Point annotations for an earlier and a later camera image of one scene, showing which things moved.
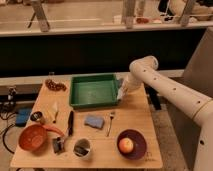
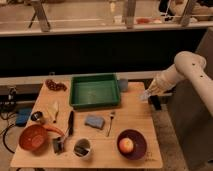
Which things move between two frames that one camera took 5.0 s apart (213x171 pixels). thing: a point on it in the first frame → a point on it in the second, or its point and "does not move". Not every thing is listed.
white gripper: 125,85 → 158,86
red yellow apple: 126,145 does not move
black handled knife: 71,124 does not move
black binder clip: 58,145 does not move
